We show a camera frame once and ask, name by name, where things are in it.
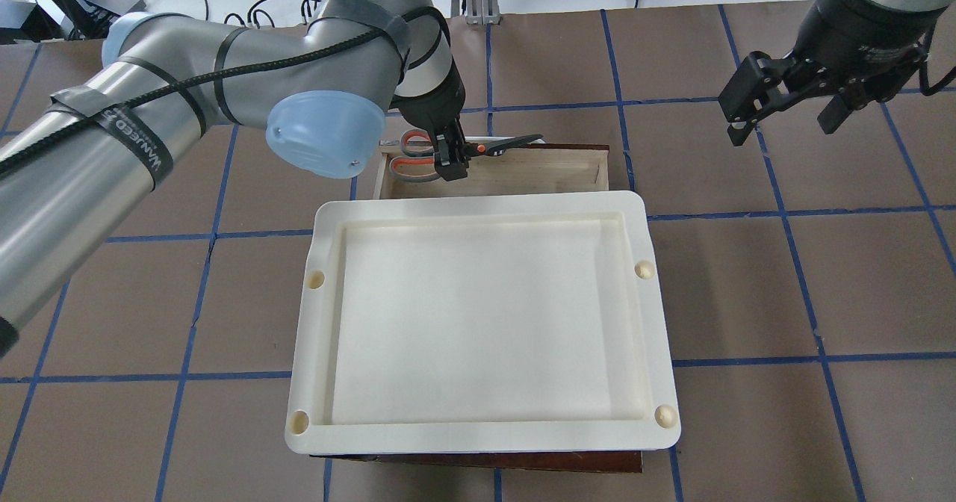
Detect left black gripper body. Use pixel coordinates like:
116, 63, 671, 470
400, 69, 467, 148

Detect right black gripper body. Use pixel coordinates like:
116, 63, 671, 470
779, 0, 949, 111

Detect grey orange scissors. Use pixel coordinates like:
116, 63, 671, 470
387, 128, 543, 183

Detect wooden drawer with white handle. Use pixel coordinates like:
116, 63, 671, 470
372, 141, 610, 199

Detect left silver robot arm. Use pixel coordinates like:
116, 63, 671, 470
1, 0, 471, 353

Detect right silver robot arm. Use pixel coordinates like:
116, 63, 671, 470
718, 0, 954, 146

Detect cream plastic tray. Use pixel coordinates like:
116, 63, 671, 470
285, 191, 682, 456

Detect dark brown wooden cabinet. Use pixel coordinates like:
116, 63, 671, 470
324, 450, 643, 474

